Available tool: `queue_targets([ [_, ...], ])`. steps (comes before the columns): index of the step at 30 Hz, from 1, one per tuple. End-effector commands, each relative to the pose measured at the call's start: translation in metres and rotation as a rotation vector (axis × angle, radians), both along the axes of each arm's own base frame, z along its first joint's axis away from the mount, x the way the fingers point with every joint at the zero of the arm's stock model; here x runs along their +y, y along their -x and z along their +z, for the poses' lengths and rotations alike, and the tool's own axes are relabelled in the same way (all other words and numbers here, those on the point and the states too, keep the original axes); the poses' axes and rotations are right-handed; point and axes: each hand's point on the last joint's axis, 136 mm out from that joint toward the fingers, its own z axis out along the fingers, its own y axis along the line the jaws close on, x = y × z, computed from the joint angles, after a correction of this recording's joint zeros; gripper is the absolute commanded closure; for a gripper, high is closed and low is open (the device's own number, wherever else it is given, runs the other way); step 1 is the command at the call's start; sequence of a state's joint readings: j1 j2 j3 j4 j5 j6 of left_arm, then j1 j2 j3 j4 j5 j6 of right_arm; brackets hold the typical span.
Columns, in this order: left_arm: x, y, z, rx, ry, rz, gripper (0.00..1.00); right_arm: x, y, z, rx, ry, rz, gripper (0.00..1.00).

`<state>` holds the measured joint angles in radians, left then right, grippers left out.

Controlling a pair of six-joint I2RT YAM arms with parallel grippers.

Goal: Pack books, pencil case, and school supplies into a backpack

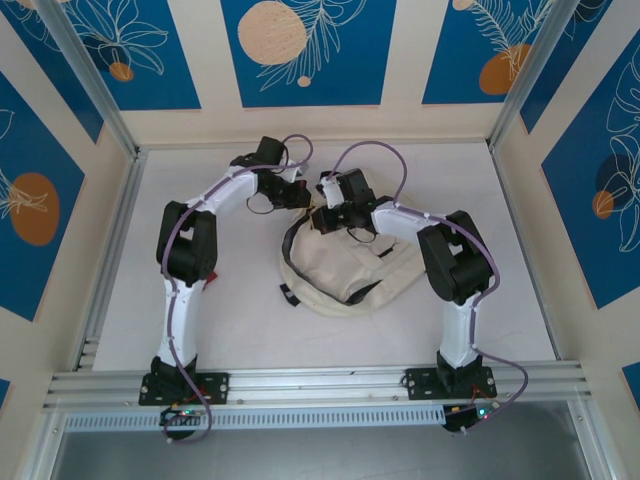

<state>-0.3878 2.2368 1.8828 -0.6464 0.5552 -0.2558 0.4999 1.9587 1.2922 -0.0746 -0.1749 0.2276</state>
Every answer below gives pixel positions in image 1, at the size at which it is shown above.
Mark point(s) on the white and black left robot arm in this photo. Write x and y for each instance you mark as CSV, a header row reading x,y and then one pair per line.
x,y
185,250

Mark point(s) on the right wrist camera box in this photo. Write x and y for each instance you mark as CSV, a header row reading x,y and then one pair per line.
x,y
331,192

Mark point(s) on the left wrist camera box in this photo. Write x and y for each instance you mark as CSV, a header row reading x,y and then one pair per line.
x,y
294,170

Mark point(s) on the aluminium side rail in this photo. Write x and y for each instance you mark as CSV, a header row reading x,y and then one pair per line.
x,y
117,240
501,175

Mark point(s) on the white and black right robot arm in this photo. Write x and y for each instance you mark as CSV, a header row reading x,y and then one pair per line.
x,y
455,265

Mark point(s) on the red pencil case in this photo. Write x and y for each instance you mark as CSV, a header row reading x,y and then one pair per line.
x,y
213,278

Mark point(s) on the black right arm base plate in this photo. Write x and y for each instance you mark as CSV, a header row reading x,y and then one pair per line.
x,y
420,382

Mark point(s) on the aluminium frame post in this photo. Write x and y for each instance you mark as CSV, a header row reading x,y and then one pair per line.
x,y
531,65
85,65

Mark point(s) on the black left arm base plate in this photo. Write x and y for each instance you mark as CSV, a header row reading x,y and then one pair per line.
x,y
215,387

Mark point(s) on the aluminium cross rail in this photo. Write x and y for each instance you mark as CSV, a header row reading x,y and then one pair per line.
x,y
320,382

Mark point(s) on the beige canvas backpack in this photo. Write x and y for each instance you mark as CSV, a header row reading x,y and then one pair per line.
x,y
340,275

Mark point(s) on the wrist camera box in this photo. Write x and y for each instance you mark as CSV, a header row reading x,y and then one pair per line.
x,y
294,170
331,192

